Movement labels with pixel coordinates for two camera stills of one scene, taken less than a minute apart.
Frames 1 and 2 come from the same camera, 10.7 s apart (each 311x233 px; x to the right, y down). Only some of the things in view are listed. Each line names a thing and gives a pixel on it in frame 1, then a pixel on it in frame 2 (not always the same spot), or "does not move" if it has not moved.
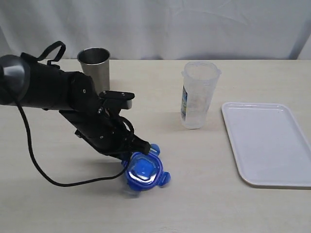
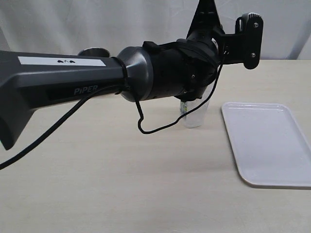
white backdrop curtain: x=159 y=29 does not move
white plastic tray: x=269 y=148 does not move
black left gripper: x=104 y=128 to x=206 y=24
